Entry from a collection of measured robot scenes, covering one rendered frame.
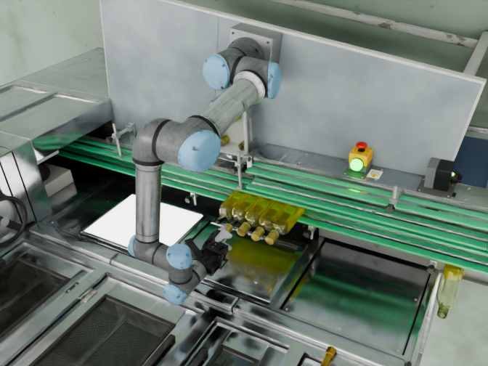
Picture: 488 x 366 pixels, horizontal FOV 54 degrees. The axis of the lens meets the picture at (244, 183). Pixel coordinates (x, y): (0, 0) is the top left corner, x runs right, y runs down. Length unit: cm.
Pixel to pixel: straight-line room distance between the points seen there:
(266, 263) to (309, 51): 79
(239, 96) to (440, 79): 66
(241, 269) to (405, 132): 77
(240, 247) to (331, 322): 47
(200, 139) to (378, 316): 86
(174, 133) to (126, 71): 109
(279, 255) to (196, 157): 72
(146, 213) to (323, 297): 70
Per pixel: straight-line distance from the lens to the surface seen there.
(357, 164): 178
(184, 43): 208
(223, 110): 139
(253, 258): 185
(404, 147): 182
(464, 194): 178
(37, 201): 230
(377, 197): 173
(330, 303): 174
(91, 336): 176
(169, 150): 129
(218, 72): 162
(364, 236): 182
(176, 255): 146
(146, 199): 144
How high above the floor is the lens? 234
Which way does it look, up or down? 46 degrees down
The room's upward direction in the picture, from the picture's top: 135 degrees counter-clockwise
